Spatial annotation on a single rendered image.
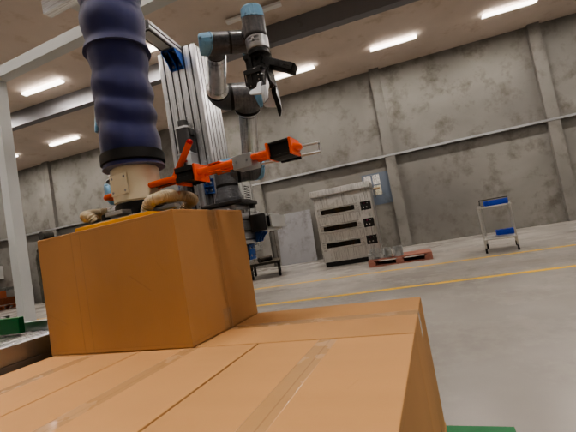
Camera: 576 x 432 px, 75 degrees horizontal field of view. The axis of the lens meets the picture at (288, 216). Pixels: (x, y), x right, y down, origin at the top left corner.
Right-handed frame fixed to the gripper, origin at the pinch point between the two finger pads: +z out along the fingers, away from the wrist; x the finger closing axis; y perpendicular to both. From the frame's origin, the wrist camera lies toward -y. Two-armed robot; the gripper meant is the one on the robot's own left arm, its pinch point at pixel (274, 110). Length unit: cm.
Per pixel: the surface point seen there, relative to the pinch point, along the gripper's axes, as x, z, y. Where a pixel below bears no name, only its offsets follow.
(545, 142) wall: -1083, -104, -433
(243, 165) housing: 4.9, 16.4, 11.8
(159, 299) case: 19, 53, 39
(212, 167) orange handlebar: 3.8, 14.2, 23.3
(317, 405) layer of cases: 56, 67, -15
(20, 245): -186, -2, 365
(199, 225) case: 8.2, 32.5, 28.8
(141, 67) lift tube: -2, -30, 49
